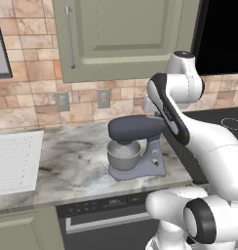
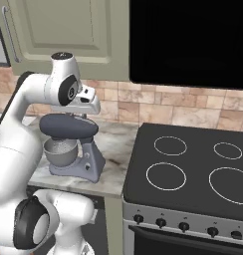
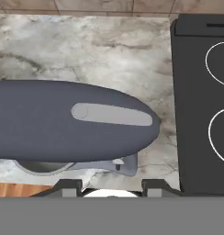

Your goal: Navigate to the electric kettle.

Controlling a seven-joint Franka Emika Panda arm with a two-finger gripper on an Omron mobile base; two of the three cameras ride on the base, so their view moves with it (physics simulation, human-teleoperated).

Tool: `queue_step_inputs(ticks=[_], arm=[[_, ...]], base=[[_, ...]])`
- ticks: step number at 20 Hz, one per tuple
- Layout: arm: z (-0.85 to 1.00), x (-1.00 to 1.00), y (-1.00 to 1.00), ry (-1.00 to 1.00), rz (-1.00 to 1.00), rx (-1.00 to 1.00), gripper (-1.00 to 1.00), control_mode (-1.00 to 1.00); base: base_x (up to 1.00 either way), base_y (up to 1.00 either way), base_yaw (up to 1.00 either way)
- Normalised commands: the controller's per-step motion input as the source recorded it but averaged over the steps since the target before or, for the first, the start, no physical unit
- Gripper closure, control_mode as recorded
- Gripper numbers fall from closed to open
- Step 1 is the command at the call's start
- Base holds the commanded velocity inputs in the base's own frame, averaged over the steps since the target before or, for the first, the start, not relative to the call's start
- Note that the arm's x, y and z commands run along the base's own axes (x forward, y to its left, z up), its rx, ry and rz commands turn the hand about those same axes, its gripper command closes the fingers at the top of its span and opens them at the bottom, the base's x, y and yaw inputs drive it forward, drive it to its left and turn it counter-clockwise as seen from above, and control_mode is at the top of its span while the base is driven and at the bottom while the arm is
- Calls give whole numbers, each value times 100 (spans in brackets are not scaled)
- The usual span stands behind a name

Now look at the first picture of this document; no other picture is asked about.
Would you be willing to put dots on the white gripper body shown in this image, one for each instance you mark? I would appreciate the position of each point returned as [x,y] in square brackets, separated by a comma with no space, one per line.
[149,104]

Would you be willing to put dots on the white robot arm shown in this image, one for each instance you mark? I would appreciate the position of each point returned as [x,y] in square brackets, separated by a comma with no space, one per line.
[218,153]

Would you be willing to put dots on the grey stand mixer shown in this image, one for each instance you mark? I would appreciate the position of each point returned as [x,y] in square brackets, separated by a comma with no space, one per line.
[137,128]

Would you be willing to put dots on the black hob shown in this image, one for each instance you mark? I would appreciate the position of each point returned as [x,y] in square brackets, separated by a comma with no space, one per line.
[230,120]

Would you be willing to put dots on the black range hood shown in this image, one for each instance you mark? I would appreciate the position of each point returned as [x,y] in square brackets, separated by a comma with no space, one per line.
[221,35]

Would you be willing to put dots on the black dishwasher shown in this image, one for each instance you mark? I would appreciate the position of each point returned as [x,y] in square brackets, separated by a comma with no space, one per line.
[101,237]

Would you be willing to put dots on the grey microwave oven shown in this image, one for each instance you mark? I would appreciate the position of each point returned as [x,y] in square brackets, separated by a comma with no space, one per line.
[0,55]

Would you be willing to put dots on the green base cupboard door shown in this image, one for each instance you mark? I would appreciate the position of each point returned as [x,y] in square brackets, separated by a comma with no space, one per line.
[23,232]

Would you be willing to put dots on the grey wall socket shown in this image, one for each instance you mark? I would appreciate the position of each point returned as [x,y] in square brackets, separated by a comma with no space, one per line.
[62,101]
[103,98]

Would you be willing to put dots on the green wall cupboard door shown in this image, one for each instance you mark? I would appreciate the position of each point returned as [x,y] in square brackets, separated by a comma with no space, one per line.
[124,32]

